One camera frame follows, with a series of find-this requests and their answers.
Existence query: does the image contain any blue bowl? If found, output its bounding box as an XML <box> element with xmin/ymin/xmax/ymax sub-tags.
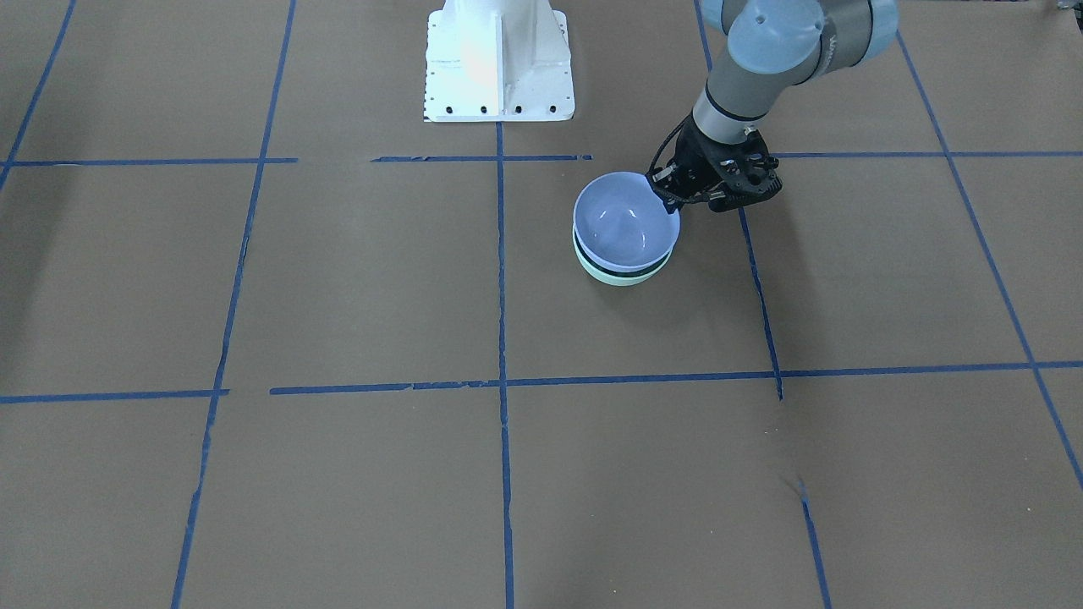
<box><xmin>573</xmin><ymin>171</ymin><xmax>681</xmax><ymax>272</ymax></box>

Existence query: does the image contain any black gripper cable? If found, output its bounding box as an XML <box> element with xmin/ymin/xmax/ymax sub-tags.
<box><xmin>645</xmin><ymin>117</ymin><xmax>696</xmax><ymax>177</ymax></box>

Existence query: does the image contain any green bowl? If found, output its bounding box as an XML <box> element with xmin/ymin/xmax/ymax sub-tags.
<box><xmin>571</xmin><ymin>232</ymin><xmax>673</xmax><ymax>288</ymax></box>

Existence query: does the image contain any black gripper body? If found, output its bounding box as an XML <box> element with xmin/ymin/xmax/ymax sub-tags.
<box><xmin>645</xmin><ymin>114</ymin><xmax>745</xmax><ymax>203</ymax></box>

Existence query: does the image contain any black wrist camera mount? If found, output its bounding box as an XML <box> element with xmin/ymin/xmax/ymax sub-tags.
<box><xmin>706</xmin><ymin>127</ymin><xmax>783</xmax><ymax>212</ymax></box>

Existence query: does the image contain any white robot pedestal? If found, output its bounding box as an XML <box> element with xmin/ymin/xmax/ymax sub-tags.
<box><xmin>422</xmin><ymin>1</ymin><xmax>576</xmax><ymax>124</ymax></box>

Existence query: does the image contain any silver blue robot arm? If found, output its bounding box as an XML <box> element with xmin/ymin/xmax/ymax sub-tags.
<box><xmin>645</xmin><ymin>1</ymin><xmax>899</xmax><ymax>213</ymax></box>

